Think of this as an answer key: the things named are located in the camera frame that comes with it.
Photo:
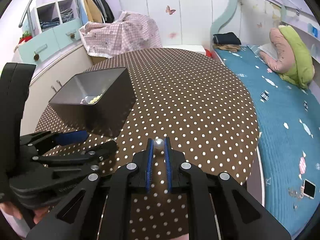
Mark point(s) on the teal bed sheet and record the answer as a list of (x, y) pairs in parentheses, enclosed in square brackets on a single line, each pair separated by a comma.
[(288, 119)]

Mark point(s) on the dark metal storage box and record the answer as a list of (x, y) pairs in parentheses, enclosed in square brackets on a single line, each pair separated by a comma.
[(110, 97)]

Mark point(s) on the pink and green pillow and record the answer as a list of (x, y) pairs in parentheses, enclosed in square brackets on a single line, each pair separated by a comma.
[(288, 56)]

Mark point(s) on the pink checkered cloth cover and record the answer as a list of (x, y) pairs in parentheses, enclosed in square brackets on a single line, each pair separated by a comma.
[(131, 32)]

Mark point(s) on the folded dark clothes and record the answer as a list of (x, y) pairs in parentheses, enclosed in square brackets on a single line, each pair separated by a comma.
[(226, 38)]

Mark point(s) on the white cubby shelf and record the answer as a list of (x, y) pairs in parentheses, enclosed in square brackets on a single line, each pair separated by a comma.
[(39, 14)]

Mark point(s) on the pearl earring with gold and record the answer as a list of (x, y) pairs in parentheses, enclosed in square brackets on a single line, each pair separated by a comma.
[(158, 145)]

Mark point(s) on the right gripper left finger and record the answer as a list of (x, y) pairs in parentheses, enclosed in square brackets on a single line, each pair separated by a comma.
[(148, 166)]

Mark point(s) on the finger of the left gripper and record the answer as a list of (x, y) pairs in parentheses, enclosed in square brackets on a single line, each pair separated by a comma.
[(102, 151), (75, 137)]

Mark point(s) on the brown polka dot tablecloth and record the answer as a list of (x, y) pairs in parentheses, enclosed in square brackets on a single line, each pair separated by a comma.
[(203, 108)]

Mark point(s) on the teal drawer unit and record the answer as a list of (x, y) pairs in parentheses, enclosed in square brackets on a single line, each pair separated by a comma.
[(46, 44)]

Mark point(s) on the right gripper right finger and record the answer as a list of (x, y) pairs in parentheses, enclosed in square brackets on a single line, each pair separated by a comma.
[(167, 150)]

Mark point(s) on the white cat charm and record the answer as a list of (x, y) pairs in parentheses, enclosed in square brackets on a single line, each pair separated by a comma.
[(84, 101)]

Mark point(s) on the hanging clothes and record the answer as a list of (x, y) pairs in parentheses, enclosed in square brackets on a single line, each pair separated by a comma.
[(94, 11)]

